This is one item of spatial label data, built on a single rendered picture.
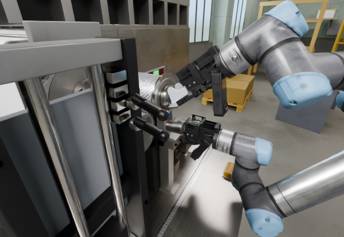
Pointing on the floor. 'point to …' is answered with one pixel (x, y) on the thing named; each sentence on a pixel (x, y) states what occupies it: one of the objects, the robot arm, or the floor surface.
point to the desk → (308, 114)
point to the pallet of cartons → (235, 91)
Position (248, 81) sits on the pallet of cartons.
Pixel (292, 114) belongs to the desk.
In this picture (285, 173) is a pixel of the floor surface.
